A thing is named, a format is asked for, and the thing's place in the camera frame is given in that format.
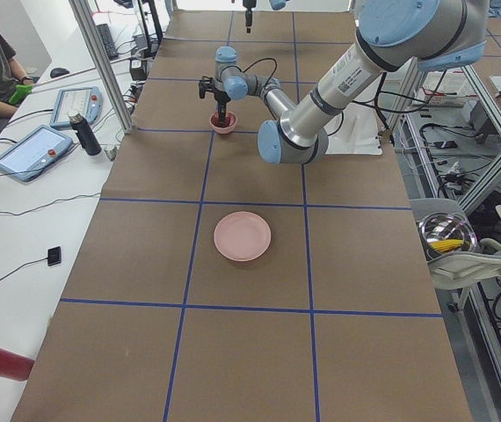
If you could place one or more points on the far teach pendant tablet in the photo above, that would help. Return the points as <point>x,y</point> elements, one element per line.
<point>84,100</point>

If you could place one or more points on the teach pendant tablet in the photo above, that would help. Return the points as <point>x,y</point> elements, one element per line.
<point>84,100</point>
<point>28,158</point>

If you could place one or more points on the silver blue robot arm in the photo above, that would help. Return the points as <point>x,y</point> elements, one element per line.
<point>275,5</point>
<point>440,35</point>

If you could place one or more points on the black keyboard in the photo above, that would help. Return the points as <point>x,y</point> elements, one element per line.
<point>105,35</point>

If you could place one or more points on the red apple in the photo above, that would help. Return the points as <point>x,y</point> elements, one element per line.
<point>228,120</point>

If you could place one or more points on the black thermos bottle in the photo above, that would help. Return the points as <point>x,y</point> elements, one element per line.
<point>84,133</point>

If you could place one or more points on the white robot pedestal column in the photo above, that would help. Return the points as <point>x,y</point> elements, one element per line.
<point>355,132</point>

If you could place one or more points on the aluminium frame post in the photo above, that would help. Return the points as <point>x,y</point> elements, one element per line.
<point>82,13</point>

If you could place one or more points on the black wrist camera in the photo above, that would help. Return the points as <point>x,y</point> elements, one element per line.
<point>206,85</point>

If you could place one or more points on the near teach pendant tablet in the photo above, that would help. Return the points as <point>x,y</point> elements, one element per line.
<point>28,158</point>

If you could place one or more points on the pink plate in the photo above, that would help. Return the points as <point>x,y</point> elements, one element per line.
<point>242,236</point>

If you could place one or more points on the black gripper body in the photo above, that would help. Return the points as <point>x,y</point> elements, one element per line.
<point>247,4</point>
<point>221,98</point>

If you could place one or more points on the pink bowl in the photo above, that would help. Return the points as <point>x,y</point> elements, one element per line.
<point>224,130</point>

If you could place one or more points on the black computer mouse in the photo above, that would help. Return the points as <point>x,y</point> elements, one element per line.
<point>57,72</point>

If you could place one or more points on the steel pot with corn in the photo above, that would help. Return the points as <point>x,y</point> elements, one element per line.
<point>442,233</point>

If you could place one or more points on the small black square device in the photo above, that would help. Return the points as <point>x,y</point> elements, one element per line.
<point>54,256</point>

